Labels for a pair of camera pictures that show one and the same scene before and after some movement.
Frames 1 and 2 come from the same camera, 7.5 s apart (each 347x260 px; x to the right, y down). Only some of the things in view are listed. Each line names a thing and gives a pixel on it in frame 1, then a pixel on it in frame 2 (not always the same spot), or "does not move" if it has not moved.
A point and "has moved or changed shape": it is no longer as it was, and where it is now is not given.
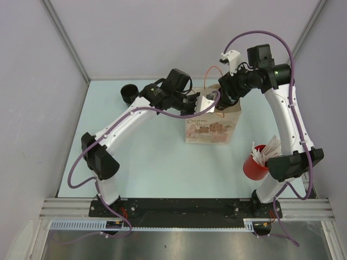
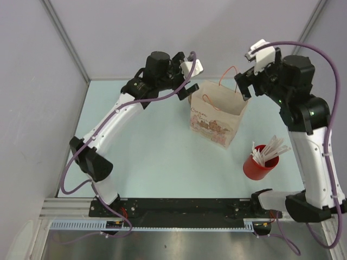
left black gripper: (191, 111) to (175, 65)
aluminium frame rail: (65, 208) does not move
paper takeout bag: (220, 127) has moved or changed shape
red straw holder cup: (252, 168) does not move
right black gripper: (227, 82) to (244, 81)
